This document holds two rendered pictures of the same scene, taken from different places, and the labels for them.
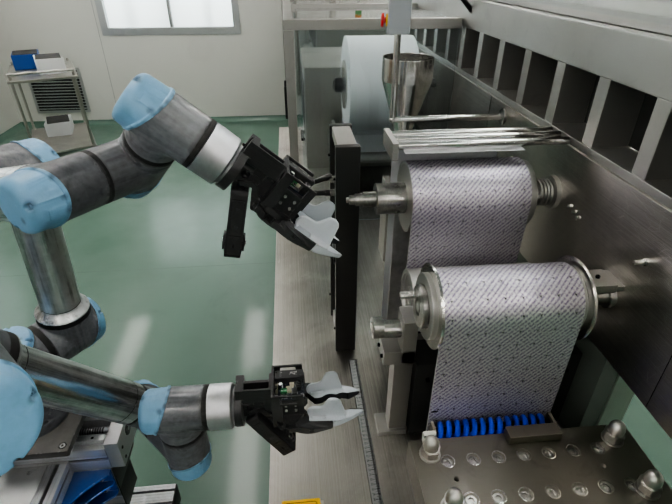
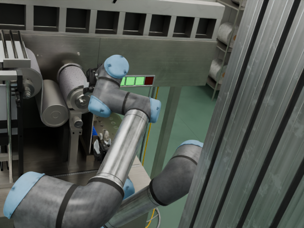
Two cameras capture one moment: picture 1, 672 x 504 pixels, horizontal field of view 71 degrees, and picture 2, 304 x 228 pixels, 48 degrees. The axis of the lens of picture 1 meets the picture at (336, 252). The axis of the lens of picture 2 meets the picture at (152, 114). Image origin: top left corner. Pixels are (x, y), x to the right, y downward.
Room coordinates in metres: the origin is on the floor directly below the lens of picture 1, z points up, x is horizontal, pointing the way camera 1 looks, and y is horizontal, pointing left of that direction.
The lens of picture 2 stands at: (0.89, 1.22, 2.01)
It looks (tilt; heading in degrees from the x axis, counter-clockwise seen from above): 29 degrees down; 246
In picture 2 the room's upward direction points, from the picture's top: 12 degrees clockwise
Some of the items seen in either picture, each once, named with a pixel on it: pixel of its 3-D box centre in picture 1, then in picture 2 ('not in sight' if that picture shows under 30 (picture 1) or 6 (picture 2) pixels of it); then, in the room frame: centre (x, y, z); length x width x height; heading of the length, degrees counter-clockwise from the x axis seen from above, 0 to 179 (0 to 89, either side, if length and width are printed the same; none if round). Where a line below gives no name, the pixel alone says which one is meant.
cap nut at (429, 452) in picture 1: (431, 446); (106, 134); (0.50, -0.16, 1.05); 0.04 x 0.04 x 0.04
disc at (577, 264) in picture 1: (569, 297); (71, 76); (0.66, -0.41, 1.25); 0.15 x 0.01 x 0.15; 5
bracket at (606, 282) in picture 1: (600, 280); not in sight; (0.66, -0.45, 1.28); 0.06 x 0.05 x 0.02; 95
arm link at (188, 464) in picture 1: (182, 441); not in sight; (0.54, 0.28, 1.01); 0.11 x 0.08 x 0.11; 49
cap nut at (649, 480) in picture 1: (652, 481); not in sight; (0.44, -0.50, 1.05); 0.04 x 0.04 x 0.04
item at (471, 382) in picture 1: (497, 383); (87, 111); (0.59, -0.29, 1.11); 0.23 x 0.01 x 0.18; 95
